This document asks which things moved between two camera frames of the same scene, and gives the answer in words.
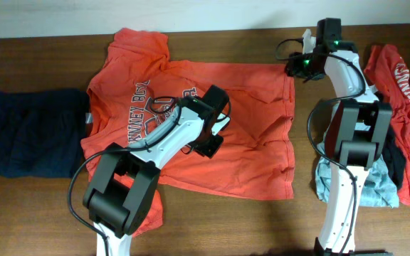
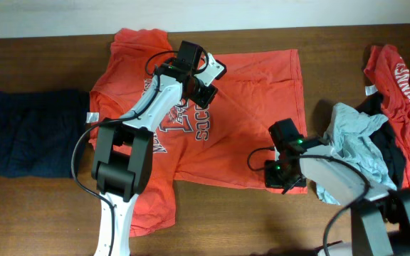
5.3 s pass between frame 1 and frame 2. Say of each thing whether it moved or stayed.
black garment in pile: stayed
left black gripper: moved
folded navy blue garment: stayed
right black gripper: moved
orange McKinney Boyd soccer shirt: moved
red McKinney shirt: stayed
